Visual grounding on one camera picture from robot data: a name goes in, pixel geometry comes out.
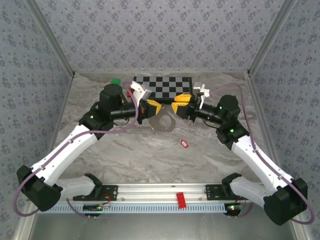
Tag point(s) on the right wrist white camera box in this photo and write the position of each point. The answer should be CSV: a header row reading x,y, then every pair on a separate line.
x,y
202,89

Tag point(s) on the green toy brick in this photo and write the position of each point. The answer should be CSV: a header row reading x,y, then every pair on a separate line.
x,y
116,81

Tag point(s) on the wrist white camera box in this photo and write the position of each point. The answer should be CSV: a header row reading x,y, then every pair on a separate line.
x,y
140,90
202,89

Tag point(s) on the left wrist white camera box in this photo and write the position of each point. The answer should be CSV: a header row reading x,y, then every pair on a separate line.
x,y
140,90

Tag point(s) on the clear plastic bag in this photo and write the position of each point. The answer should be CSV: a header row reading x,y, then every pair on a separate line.
x,y
155,123

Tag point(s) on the black grey chessboard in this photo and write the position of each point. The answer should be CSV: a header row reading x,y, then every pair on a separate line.
x,y
170,85

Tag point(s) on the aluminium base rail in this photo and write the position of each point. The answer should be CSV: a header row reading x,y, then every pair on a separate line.
x,y
155,191

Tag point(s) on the red key tag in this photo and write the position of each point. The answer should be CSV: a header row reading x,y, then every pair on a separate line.
x,y
184,143

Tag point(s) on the long red toy brick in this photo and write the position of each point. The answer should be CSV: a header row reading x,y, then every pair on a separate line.
x,y
181,200

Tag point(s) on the aluminium table side rail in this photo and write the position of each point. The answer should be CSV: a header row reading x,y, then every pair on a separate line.
x,y
256,100
66,100

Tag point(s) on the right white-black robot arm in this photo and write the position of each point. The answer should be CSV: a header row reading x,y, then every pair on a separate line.
x,y
260,162

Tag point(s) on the aluminium frame post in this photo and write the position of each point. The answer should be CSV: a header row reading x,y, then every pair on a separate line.
x,y
269,37
53,40

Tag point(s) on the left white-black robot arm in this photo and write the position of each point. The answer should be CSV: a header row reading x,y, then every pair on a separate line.
x,y
65,152

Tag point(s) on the small red toy brick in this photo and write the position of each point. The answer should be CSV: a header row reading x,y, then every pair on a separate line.
x,y
129,95

